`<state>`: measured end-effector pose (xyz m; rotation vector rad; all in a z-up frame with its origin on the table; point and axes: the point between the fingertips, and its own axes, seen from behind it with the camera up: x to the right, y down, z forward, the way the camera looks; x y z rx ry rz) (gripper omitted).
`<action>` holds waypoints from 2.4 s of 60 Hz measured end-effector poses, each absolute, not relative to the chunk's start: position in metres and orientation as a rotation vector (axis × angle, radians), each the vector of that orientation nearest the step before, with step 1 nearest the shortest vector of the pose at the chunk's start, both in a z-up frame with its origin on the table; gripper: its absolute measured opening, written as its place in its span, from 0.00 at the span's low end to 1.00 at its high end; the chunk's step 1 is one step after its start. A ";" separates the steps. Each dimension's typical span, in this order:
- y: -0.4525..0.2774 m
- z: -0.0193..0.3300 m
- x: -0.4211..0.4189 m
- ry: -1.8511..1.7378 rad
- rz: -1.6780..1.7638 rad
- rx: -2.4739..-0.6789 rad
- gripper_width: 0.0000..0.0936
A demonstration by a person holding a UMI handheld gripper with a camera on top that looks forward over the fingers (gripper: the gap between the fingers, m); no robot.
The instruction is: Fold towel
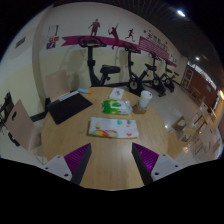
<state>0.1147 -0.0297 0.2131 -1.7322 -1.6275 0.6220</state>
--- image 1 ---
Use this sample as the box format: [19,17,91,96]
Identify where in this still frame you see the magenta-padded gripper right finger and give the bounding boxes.
[131,142,183,186]

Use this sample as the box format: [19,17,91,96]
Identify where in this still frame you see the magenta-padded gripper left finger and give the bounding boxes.
[42,143,93,186]

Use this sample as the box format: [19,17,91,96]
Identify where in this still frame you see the white towel with colourful print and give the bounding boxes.
[88,116,140,139]

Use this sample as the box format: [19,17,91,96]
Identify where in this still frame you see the black desk mat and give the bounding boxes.
[46,92,94,126]

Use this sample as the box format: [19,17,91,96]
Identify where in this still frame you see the white paper cup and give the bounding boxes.
[137,90,153,110]

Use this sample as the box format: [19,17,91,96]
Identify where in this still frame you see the green wet wipes pack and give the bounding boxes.
[101,99,133,116]

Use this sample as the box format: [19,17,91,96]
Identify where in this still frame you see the blue and orange tube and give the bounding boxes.
[77,87,94,95]

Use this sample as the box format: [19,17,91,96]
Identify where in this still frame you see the black exercise bike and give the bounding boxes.
[123,42,158,98]
[162,59,180,93]
[78,35,121,88]
[148,53,168,98]

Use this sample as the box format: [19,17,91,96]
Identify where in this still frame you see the red-brown shelf unit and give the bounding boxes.
[182,64,194,89]

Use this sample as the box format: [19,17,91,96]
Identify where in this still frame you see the ceiling spot lights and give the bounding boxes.
[175,9,201,62]

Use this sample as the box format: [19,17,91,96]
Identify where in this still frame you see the light wooden chair with handle hole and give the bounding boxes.
[4,99,44,158]

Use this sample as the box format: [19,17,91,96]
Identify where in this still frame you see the magenta wall banner decal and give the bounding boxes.
[60,18,178,68]

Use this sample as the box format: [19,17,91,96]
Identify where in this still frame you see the wall poster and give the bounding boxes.
[46,24,60,50]

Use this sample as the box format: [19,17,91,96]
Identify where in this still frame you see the grey wall vent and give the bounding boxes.
[14,36,27,49]

